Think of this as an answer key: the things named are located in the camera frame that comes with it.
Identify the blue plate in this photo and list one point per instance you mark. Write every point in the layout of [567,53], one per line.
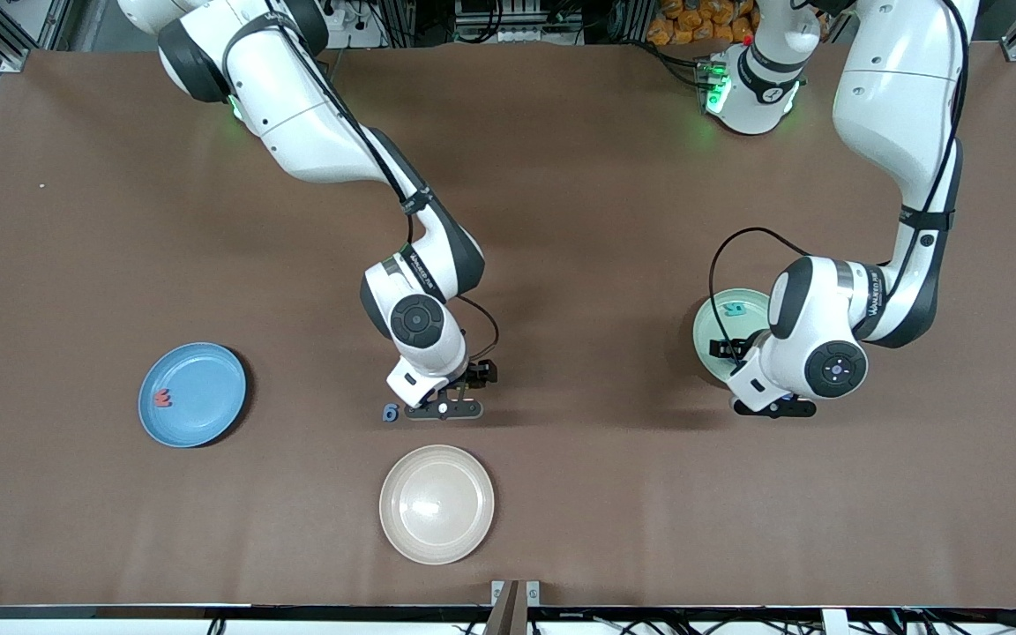
[199,397]

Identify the green plate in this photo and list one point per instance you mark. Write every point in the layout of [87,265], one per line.
[715,322]

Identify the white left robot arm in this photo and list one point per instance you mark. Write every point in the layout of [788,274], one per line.
[896,88]

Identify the beige plate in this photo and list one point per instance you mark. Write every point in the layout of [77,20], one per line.
[436,504]

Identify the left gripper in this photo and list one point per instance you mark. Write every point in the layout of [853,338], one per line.
[731,349]

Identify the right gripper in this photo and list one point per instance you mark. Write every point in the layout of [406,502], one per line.
[476,374]

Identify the teal foam letter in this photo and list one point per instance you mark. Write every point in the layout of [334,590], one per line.
[735,309]

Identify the blue foam letter g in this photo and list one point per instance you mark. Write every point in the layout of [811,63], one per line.
[391,413]

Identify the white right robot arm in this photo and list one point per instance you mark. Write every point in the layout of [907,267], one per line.
[314,132]

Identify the long white power strip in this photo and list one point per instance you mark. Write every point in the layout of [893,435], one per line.
[517,35]

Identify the orange snack bags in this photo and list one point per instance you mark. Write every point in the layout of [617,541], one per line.
[693,22]

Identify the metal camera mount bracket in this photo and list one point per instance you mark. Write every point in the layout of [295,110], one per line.
[508,608]

